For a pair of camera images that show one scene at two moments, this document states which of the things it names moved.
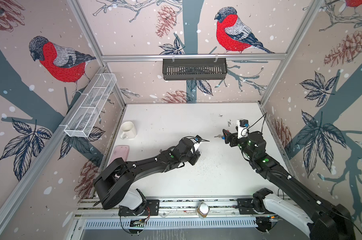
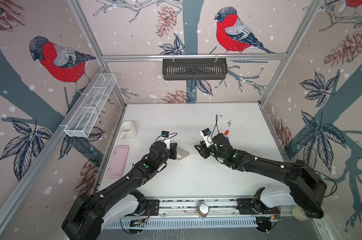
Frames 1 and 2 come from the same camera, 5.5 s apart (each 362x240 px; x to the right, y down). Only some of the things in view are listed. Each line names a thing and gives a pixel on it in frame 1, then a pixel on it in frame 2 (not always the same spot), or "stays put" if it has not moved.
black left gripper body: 193,158 -> 172,154
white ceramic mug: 129,130 stays put
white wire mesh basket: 83,120 stays put
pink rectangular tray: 120,151 stays put
